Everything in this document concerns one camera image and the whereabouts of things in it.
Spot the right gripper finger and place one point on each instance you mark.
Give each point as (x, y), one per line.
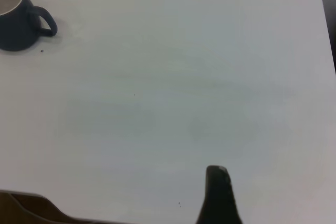
(218, 200)

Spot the dark blue-grey ceramic mug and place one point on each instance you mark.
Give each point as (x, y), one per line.
(15, 32)

